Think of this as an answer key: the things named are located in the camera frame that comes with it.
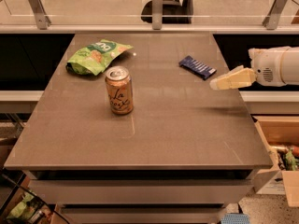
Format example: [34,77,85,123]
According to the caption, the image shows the cardboard box with items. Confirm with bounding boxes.
[254,116,299,207]

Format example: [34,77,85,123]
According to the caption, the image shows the grey table drawer base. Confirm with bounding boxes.
[29,179,252,224]

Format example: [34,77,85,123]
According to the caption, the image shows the wire bin with snacks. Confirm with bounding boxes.
[0,171,70,224]

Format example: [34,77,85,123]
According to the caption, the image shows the blue perforated basket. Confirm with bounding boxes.
[221,214,250,224]

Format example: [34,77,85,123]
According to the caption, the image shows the right metal railing bracket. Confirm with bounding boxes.
[263,0,288,30]

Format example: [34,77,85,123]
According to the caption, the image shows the orange LaCroix soda can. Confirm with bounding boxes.
[105,66,134,115]

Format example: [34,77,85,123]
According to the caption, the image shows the glass railing panel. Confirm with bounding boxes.
[0,0,299,26]

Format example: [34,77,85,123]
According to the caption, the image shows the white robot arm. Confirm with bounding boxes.
[209,46,299,90]

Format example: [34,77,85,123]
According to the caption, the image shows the middle metal railing bracket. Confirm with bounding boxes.
[152,0,163,30]

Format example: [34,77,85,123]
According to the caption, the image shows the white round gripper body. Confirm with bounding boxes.
[249,46,289,87]

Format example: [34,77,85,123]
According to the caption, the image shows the left metal railing bracket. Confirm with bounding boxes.
[28,0,51,30]

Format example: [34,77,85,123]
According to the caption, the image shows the green snack chip bag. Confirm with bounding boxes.
[66,39,132,76]

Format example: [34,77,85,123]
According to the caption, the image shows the black office chair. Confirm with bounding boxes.
[141,0,193,24]

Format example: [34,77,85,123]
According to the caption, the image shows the metal railing bracket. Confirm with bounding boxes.
[263,0,288,30]
[152,0,163,30]
[28,0,51,30]

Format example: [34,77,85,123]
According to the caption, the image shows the blue rxbar blueberry bar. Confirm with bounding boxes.
[178,55,217,80]

